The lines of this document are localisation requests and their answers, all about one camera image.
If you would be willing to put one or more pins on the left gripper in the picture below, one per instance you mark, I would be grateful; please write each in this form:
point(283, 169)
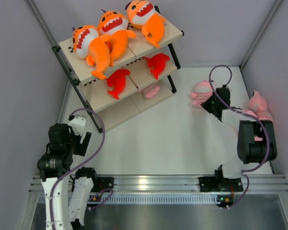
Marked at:
point(80, 148)

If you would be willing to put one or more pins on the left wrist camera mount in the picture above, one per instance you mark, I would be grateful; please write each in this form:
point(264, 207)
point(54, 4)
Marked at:
point(77, 123)

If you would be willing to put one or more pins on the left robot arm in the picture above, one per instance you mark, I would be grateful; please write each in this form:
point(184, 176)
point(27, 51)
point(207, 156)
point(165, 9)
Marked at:
point(62, 213)

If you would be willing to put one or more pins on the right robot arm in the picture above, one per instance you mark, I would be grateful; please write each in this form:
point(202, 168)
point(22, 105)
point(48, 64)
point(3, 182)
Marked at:
point(246, 126)

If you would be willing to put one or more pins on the pink striped plush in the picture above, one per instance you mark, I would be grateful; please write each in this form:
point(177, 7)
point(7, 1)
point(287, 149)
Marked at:
point(201, 93)
point(259, 106)
point(150, 91)
point(249, 112)

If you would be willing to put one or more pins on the orange shark plush facing up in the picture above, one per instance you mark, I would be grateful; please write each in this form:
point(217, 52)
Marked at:
point(143, 16)

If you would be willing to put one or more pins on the orange shark plush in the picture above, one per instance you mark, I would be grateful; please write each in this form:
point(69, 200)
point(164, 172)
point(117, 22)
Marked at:
point(115, 24)

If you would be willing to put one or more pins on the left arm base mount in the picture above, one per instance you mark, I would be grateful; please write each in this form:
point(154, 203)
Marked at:
point(102, 183)

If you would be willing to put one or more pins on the beige three-tier shelf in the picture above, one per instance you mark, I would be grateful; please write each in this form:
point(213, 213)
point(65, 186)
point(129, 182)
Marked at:
point(117, 66)

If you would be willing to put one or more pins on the small red shark plush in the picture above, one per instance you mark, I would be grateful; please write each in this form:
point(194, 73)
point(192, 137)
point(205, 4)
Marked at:
point(157, 63)

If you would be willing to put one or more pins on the large red shark plush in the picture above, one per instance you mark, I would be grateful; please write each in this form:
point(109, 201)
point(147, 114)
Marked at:
point(117, 82)

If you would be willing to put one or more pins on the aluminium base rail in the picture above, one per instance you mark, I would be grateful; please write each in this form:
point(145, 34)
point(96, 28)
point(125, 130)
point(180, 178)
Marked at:
point(159, 188)

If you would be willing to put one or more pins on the orange shark plush face down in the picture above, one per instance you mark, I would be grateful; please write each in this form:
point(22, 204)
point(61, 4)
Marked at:
point(91, 46)

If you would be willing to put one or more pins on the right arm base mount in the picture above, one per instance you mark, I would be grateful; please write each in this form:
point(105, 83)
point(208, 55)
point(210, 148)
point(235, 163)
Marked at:
point(212, 184)

